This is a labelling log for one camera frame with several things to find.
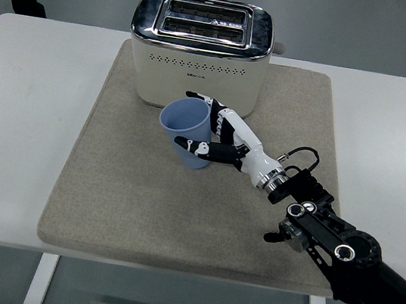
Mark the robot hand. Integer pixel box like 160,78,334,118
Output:
169,89,294,191

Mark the blue ribbed plastic cup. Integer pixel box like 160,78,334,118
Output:
152,93,218,172

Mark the cream and chrome toaster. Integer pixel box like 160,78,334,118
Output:
119,0,292,127

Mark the grey felt table mat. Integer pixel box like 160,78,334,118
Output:
33,30,377,299

